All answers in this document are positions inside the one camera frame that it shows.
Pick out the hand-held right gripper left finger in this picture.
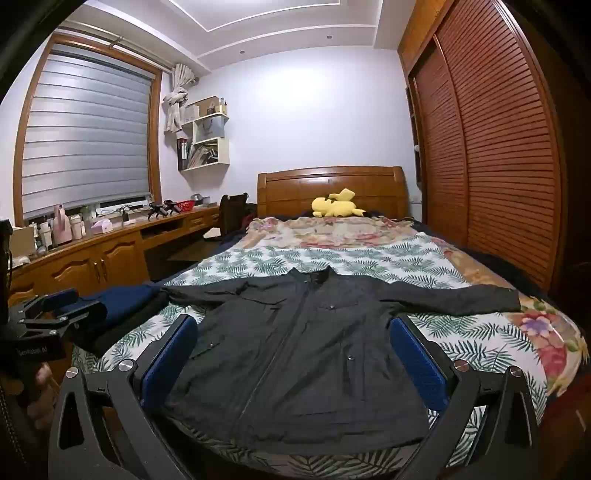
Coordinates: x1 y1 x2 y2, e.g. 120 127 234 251
48 314 199 480

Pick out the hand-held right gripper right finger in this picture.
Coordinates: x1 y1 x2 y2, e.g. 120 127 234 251
390 315 541 480

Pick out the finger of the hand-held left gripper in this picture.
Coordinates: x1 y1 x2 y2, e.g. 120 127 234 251
23 300 109 343
9 288 81 324

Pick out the dark grey jacket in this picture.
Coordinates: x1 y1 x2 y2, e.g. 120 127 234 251
157 265 522 450

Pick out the person's left hand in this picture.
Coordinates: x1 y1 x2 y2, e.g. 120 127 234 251
25 362 59 432

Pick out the folded navy blue garment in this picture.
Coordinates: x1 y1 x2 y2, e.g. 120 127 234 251
69 284 169 356

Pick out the long wooden desk cabinet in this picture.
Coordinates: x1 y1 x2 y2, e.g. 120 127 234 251
0 205 222 324

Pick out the cardboard box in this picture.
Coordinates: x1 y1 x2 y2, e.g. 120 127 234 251
9 226 38 257

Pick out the pink rabbit-shaped bottle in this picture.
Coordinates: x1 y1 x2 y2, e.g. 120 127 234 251
53 204 72 247

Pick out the orange floral bed sheet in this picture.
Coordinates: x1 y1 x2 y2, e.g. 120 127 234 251
462 249 589 384

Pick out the beige floral quilt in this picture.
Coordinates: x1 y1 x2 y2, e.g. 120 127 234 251
240 215 462 266

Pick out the wooden bed with leaf-print sheet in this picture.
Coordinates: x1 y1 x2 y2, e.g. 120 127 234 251
71 231 568 480

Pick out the dark wooden chair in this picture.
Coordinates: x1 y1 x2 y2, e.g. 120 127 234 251
203 193 250 245

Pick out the grey window blind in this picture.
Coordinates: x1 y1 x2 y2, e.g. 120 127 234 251
22 44 155 217

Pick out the yellow plush toy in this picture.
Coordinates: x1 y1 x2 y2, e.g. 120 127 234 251
311 188 368 219

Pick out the wooden bed headboard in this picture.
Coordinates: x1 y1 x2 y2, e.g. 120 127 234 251
256 166 411 220

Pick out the white paper bag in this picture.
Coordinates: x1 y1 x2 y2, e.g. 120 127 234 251
196 117 225 141

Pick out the tied beige curtain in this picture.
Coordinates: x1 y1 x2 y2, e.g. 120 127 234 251
161 62 199 134

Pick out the wooden louvered wardrobe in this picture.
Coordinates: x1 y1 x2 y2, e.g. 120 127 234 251
398 0 568 291

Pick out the wooden window frame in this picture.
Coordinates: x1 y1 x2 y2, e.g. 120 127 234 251
13 28 164 227

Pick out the white wall shelf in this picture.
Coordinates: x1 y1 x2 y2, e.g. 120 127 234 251
177 96 230 172

